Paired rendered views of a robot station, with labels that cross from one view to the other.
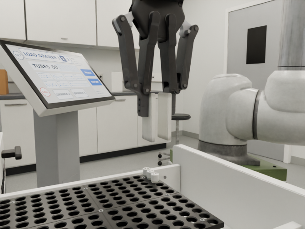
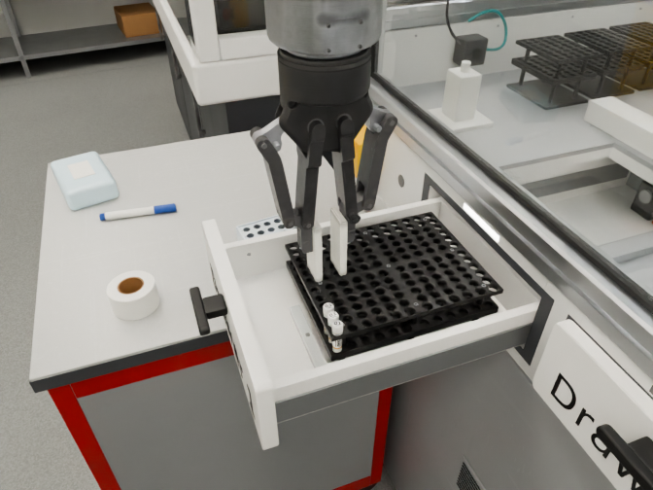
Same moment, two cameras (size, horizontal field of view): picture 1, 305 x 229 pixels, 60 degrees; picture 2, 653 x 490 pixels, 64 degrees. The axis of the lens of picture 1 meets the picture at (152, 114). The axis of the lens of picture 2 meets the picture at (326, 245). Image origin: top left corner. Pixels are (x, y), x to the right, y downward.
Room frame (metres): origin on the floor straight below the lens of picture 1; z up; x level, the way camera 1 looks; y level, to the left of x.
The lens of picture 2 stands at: (0.81, 0.05, 1.34)
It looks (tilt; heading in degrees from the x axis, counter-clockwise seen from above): 38 degrees down; 188
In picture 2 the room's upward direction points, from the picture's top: straight up
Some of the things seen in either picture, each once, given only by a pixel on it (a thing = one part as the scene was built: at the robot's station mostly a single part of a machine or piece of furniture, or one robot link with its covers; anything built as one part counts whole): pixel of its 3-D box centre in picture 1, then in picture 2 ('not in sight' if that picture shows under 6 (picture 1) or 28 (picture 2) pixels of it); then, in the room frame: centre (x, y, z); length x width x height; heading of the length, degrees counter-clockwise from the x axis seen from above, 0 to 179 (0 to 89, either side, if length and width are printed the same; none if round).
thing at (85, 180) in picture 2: not in sight; (84, 179); (-0.03, -0.55, 0.78); 0.15 x 0.10 x 0.04; 41
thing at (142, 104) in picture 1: (137, 99); (355, 217); (0.38, 0.02, 1.03); 0.03 x 0.01 x 0.05; 118
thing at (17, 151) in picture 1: (11, 153); (642, 457); (0.53, 0.29, 0.91); 0.07 x 0.04 x 0.01; 28
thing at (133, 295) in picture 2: not in sight; (133, 295); (0.28, -0.32, 0.78); 0.07 x 0.07 x 0.04
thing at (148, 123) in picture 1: (148, 116); (338, 241); (0.38, 0.01, 1.00); 0.03 x 0.01 x 0.07; 28
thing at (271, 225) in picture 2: not in sight; (279, 238); (0.11, -0.13, 0.78); 0.12 x 0.08 x 0.04; 124
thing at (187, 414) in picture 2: not in sight; (227, 344); (0.02, -0.29, 0.38); 0.62 x 0.58 x 0.76; 28
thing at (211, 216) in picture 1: (173, 196); (313, 286); (0.34, -0.03, 0.90); 0.18 x 0.02 x 0.01; 28
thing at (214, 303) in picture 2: not in sight; (210, 307); (0.40, -0.14, 0.91); 0.07 x 0.04 x 0.01; 28
